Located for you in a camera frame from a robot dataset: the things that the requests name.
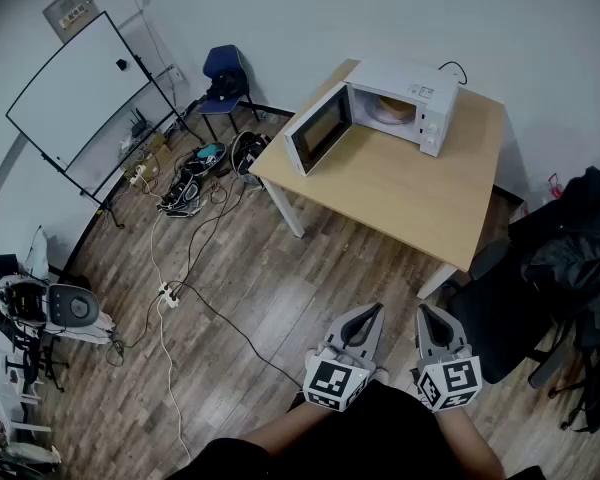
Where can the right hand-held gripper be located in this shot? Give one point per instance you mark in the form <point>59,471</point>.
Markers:
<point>452,380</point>

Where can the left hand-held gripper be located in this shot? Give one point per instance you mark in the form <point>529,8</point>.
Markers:
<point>330,382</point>

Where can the white microwave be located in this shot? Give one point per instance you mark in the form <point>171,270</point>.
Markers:
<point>405,103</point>

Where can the person's left forearm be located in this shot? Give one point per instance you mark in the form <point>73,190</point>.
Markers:
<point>290,430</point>

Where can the person's right forearm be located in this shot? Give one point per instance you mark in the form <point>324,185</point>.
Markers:
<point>467,438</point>

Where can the black office chair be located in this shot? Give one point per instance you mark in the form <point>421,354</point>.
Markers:
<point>500,308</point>

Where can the person's black clothing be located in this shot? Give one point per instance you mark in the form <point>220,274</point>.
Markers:
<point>380,443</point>

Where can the wooden table with white legs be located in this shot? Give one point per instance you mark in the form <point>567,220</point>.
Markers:
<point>405,193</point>

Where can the black jacket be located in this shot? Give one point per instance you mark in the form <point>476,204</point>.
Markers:
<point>575,248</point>

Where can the red and white packet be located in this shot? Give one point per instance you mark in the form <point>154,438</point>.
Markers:
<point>555,185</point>

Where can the white power strip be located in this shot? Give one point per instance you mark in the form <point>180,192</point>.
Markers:
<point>137,173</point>
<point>168,295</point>

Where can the open black carry case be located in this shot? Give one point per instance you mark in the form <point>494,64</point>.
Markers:
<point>247,150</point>

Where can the glass turntable plate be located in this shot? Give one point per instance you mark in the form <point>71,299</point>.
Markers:
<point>387,119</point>

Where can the black and white bag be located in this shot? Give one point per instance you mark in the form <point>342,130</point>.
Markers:
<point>182,195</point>

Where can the black bag with blue items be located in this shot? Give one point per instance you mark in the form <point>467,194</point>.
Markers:
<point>205,158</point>

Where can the cardboard box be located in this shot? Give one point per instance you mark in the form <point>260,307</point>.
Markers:
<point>150,150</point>

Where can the black bag on chair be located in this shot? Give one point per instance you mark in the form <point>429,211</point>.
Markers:
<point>226,85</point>

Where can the grey and white chair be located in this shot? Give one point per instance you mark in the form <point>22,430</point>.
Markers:
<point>65,308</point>

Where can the blue chair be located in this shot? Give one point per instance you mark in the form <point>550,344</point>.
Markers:
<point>222,63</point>

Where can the black router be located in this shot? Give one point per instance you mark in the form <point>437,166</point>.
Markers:
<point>138,125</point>

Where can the small black whiteboard eraser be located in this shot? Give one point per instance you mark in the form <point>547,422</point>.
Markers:
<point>122,64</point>

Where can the whiteboard on black stand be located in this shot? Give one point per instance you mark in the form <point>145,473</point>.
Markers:
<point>75,103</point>

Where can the white wall box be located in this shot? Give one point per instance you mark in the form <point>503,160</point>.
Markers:
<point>172,73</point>

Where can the grey wall electrical panel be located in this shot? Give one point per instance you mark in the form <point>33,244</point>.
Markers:
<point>67,8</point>

